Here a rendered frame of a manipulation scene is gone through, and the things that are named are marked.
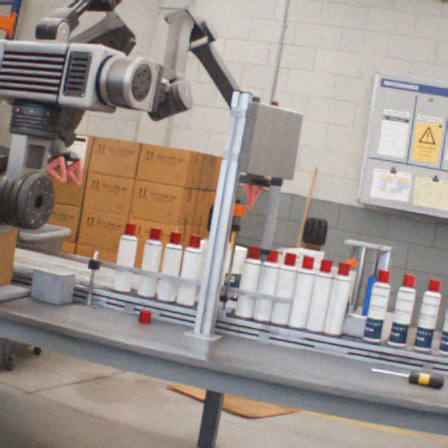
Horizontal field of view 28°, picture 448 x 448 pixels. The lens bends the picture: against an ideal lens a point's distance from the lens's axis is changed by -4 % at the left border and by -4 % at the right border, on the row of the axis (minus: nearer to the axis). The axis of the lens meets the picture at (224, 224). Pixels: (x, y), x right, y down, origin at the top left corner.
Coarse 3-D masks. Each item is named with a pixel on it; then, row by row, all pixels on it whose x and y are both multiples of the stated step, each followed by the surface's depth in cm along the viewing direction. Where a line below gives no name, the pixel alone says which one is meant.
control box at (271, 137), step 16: (256, 112) 243; (272, 112) 246; (288, 112) 250; (256, 128) 243; (272, 128) 247; (288, 128) 250; (256, 144) 244; (272, 144) 248; (288, 144) 251; (240, 160) 246; (256, 160) 245; (272, 160) 248; (288, 160) 252; (272, 176) 249; (288, 176) 253
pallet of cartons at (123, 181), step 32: (96, 160) 621; (128, 160) 614; (160, 160) 607; (192, 160) 606; (64, 192) 629; (96, 192) 622; (128, 192) 614; (160, 192) 606; (192, 192) 618; (64, 224) 629; (96, 224) 621; (160, 224) 607; (192, 224) 629; (160, 256) 607
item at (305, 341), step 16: (16, 272) 276; (80, 288) 270; (96, 304) 269; (112, 304) 268; (144, 304) 265; (160, 304) 264; (160, 320) 264; (176, 320) 262; (192, 320) 261; (224, 320) 259; (240, 320) 258; (240, 336) 258; (256, 336) 256; (272, 336) 255; (288, 336) 255; (304, 336) 253; (320, 336) 252; (320, 352) 251; (336, 352) 250; (352, 352) 249; (368, 352) 248; (384, 352) 247; (400, 352) 245; (416, 368) 244
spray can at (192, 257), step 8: (192, 240) 265; (200, 240) 266; (192, 248) 265; (184, 256) 266; (192, 256) 264; (200, 256) 266; (184, 264) 265; (192, 264) 265; (200, 264) 267; (184, 272) 265; (192, 272) 265; (184, 288) 265; (192, 288) 265; (184, 296) 265; (192, 296) 266; (184, 304) 265; (192, 304) 266
